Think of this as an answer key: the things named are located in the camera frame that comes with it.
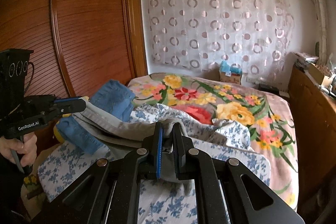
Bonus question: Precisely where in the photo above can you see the grey-green shorts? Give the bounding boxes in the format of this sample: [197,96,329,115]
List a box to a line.
[73,104,197,197]

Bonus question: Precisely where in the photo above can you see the person's left hand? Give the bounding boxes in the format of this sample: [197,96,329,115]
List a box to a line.
[1,132,37,167]

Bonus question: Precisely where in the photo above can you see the yellow plush toy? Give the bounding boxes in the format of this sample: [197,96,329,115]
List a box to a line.
[54,96,89,147]

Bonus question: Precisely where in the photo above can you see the folded blue jeans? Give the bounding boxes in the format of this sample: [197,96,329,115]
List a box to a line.
[55,78,136,155]

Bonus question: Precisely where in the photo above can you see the blue floral bed sheet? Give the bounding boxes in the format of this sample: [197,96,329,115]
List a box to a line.
[35,102,271,223]

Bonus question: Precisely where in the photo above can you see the wooden slatted wardrobe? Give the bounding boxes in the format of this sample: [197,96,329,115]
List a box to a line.
[1,0,147,98]

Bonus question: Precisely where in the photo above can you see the cardboard box with blue bag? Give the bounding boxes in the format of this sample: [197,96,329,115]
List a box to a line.
[219,60,243,85]

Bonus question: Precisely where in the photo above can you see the colourful floral blanket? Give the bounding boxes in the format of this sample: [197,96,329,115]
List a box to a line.
[128,73,299,209]

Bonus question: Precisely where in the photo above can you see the sheer circle-pattern curtain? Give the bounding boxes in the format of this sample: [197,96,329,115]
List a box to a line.
[144,0,294,83]

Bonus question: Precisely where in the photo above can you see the long wooden cabinet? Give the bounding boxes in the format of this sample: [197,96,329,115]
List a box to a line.
[288,65,335,213]

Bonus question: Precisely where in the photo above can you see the stack of papers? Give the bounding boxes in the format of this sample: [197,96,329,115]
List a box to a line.
[294,52,319,70]

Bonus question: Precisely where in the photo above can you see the cardboard box on cabinet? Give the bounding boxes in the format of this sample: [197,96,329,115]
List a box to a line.
[308,63,335,88]

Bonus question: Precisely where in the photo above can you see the tied side curtain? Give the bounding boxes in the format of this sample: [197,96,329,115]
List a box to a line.
[313,0,328,65]

